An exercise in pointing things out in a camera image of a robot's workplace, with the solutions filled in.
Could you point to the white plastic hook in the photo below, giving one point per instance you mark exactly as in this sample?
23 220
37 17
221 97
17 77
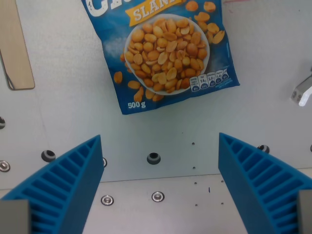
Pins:
306 97

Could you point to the blue salted peanuts bag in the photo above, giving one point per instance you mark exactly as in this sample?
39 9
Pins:
114 48

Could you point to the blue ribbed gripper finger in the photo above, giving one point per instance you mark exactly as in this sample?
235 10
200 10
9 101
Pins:
263 190
63 190

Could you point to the aluminium block bracket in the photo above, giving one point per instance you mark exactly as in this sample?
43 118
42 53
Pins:
302 87

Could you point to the silver round screw head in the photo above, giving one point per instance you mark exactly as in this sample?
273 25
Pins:
4 166
158 196
105 162
107 200

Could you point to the light wooden board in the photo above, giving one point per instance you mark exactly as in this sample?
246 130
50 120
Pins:
14 48

